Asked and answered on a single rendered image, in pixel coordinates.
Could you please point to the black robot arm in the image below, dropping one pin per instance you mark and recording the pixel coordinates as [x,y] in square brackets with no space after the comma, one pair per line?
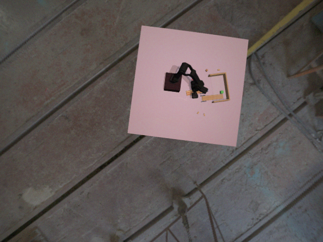
[198,85]

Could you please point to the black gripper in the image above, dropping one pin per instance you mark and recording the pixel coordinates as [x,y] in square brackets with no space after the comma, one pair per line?
[194,94]

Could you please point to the brown u-shaped wooden wall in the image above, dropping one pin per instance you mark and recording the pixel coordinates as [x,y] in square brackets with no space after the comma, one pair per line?
[220,87]

